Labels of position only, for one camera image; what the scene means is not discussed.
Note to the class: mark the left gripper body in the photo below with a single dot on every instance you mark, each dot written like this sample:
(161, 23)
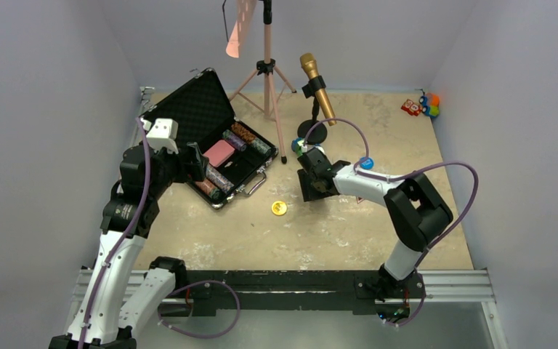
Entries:
(171, 168)

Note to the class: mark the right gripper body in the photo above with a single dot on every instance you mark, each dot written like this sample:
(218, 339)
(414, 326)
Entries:
(309, 188)

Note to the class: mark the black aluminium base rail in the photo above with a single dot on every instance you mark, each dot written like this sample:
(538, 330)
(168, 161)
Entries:
(440, 308)

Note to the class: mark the gold microphone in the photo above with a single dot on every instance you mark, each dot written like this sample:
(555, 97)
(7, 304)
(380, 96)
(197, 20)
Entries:
(310, 67)

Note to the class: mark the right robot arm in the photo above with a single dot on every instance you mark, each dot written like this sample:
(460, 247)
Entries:
(417, 211)

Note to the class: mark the pink tripod music stand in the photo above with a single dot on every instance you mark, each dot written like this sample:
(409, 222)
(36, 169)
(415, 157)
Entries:
(266, 67)

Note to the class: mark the pink playing card deck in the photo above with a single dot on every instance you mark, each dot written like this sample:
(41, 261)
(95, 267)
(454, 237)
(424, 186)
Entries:
(219, 153)

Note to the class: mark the grey green chip stack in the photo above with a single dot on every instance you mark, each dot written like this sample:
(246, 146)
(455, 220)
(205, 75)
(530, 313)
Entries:
(261, 146)

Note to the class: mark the blue orange chip row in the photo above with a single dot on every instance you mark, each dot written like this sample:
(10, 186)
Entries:
(218, 179)

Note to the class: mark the red toy number car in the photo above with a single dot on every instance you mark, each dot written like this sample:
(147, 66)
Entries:
(411, 107)

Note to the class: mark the green red chip row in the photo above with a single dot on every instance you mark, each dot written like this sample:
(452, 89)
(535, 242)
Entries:
(209, 189)

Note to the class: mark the black aluminium poker case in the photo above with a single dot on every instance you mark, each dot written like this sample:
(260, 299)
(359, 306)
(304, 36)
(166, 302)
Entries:
(203, 111)

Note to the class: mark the blue small blind button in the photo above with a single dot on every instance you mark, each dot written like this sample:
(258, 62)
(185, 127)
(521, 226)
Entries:
(366, 163)

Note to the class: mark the orange black chip row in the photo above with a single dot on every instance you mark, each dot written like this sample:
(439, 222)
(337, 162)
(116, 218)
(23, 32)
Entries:
(243, 133)

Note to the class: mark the black microphone desk stand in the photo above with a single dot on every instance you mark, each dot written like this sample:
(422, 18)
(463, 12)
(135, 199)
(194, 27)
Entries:
(320, 133)

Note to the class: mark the blue orange toy car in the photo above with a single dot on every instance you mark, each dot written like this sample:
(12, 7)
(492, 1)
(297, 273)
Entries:
(430, 104)

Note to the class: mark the green blue toy brick block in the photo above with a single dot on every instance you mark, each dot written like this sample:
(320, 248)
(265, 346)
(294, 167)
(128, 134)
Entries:
(298, 146)

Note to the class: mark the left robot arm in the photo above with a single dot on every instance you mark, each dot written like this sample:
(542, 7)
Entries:
(106, 318)

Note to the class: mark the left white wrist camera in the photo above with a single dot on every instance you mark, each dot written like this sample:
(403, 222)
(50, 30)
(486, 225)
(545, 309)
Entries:
(161, 134)

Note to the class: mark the yellow big blind button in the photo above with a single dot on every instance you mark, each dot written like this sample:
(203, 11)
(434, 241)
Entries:
(279, 208)

